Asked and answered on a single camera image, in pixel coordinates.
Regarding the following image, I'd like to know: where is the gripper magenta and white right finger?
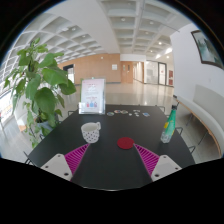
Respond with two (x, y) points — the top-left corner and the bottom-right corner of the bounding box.
(134, 144), (181, 181)

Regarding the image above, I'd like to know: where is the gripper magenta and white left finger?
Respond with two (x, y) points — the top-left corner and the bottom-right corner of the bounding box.
(42, 144), (89, 181)

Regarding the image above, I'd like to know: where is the red round coaster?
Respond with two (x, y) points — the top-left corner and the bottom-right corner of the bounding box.
(117, 137), (134, 149)

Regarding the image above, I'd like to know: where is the white polka dot mug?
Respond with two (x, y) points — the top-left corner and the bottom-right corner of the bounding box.
(81, 122), (101, 143)

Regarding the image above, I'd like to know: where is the round badge left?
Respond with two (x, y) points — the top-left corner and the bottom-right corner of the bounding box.
(107, 112), (114, 116)

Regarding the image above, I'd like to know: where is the large green potted plant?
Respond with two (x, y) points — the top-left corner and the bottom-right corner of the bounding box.
(4, 38), (76, 148)

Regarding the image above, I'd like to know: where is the framed wall picture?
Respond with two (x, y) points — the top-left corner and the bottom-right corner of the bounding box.
(191, 30), (224, 69)

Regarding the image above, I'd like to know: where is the round badge right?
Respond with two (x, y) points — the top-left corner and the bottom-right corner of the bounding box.
(121, 110), (128, 114)

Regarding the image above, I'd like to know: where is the pink sign in acrylic stand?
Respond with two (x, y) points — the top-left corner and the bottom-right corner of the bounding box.
(79, 79), (105, 114)

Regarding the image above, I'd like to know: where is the green plastic bottle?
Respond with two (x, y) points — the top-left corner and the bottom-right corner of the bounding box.
(160, 105), (177, 143)

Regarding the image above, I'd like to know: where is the white bench seat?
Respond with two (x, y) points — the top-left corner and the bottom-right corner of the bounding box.
(177, 85), (224, 156)

